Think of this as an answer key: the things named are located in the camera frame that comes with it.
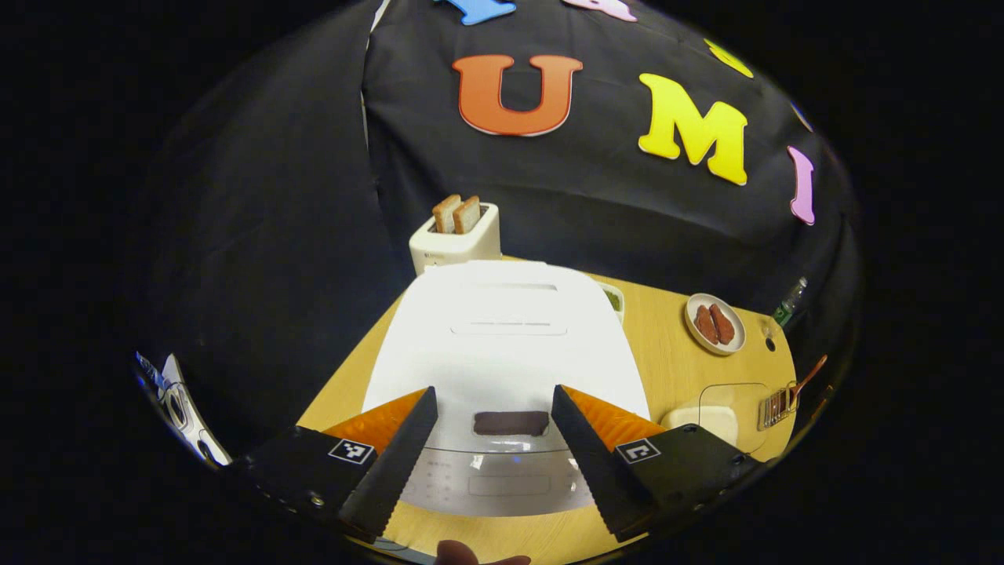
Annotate brown wooden spoon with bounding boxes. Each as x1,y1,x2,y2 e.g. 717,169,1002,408
773,355,828,413

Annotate white plastic equipment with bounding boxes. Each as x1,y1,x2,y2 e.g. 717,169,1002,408
135,352,234,469

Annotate white toaster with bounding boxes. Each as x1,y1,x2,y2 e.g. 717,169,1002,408
408,202,503,275

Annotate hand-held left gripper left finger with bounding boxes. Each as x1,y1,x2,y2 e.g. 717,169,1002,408
231,386,440,545

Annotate wire chopstick holder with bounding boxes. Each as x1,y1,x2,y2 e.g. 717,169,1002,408
757,382,801,431

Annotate clear green label water bottle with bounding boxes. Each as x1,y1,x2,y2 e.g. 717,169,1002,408
773,276,809,327

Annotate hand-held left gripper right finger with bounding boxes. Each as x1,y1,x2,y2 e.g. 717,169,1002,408
551,385,766,544

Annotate black backdrop cloth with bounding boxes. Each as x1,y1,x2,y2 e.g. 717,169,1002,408
137,0,860,440

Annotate white round plate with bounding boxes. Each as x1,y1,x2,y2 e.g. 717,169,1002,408
685,293,747,356

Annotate clear glass dish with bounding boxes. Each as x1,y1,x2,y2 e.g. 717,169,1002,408
661,382,773,454

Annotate white rice cooker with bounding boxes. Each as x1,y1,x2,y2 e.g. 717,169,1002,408
362,259,652,519

